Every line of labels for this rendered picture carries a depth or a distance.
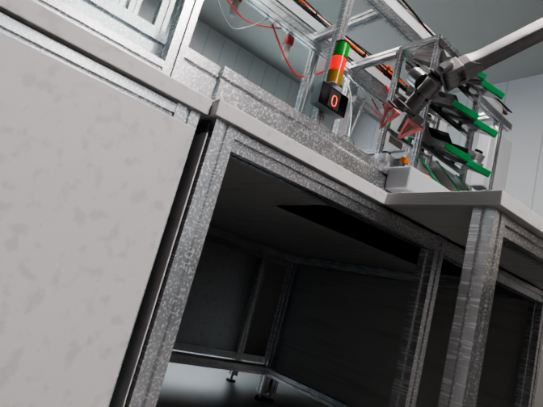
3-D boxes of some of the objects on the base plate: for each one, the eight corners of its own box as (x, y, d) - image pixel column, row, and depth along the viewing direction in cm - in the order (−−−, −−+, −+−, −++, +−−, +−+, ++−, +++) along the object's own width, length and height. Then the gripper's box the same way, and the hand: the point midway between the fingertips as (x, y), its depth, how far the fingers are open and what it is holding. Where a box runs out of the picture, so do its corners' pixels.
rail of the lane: (452, 241, 139) (458, 207, 141) (210, 112, 86) (226, 61, 88) (435, 240, 143) (442, 207, 145) (195, 117, 91) (212, 68, 93)
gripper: (416, 89, 137) (380, 129, 143) (441, 109, 146) (407, 146, 152) (404, 79, 142) (371, 118, 148) (430, 99, 150) (397, 136, 156)
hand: (391, 130), depth 150 cm, fingers open, 9 cm apart
